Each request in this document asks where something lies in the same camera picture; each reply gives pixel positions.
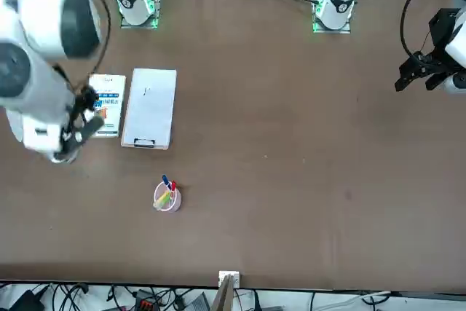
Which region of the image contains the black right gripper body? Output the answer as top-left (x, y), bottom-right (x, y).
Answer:
top-left (57, 117), bottom-right (106, 158)

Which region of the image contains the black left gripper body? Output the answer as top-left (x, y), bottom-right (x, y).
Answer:
top-left (428, 7), bottom-right (462, 58)

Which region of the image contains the white book with blue print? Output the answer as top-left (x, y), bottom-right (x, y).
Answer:
top-left (88, 74), bottom-right (127, 138)

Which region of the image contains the white clipboard with black clip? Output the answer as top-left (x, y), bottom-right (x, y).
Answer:
top-left (120, 68), bottom-right (178, 151)

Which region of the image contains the yellow green highlighter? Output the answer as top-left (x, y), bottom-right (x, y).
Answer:
top-left (153, 190), bottom-right (173, 209)

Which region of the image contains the pink translucent pen cup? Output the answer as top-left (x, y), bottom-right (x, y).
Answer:
top-left (152, 179), bottom-right (183, 213)

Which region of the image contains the thick black looped cable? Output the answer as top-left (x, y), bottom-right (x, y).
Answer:
top-left (399, 0), bottom-right (436, 59)

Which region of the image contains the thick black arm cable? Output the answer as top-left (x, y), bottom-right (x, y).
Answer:
top-left (54, 0), bottom-right (112, 137)

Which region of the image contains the aluminium table post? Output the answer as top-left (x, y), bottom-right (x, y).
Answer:
top-left (210, 270), bottom-right (241, 311)

